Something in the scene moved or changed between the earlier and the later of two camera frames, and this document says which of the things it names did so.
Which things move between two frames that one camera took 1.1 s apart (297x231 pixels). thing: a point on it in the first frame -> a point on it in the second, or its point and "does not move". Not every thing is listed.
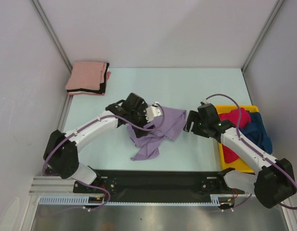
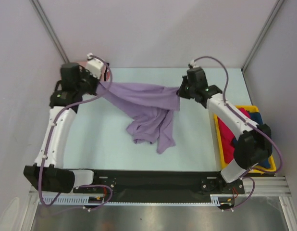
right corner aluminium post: (262, 34) does not move
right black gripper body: (200, 129) -> (186, 90)
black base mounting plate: (158, 185) does not move
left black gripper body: (138, 117) -> (89, 84)
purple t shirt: (170, 122) -> (151, 107)
